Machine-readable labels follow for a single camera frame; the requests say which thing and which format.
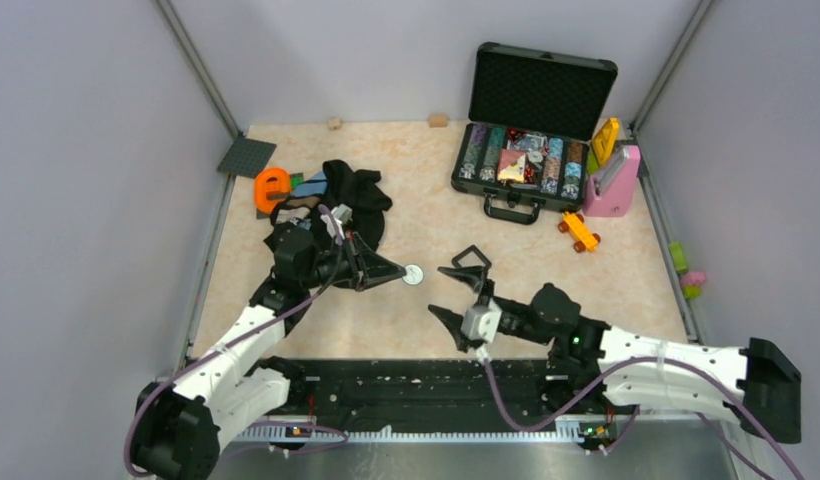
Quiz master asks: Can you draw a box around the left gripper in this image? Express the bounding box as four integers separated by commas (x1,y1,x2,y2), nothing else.
301,230,406,292

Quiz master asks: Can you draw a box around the black printed t-shirt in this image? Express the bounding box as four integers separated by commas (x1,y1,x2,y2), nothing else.
264,159,393,251

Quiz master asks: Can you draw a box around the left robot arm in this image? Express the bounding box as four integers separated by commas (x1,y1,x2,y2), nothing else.
123,217,409,479

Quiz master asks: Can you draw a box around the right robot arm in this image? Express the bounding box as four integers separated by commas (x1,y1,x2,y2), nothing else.
428,265,802,445

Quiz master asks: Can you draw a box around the yellow toy car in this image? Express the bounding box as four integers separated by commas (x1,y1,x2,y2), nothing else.
557,212,601,253

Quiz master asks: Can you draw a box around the orange tape dispenser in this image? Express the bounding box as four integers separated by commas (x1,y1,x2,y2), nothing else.
253,167,292,215

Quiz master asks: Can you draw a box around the small wooden block right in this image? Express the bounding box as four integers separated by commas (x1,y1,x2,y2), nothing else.
427,113,450,128

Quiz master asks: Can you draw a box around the dark grey lego baseplate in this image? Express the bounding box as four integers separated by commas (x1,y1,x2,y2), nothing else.
217,136,277,179

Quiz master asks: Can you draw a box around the pink box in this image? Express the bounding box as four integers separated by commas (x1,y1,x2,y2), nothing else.
582,144,641,218

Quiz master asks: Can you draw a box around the black poker chip case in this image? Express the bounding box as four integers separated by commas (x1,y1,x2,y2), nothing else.
450,42,619,225

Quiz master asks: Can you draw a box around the yellow toy piece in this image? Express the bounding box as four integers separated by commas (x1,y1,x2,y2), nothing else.
587,117,620,175

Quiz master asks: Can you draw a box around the green and pink toy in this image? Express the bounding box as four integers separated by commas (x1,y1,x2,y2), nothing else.
668,242,707,300

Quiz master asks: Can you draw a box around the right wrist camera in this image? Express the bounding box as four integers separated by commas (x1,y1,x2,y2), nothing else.
461,303,503,343

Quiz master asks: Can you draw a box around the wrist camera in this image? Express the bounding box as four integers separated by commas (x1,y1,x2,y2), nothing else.
461,303,503,343
321,204,353,229

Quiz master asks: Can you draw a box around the upper black square frame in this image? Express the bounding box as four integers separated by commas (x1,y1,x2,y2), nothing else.
451,245,492,270

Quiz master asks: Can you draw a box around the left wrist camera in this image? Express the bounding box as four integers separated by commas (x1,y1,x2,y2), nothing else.
321,204,353,229

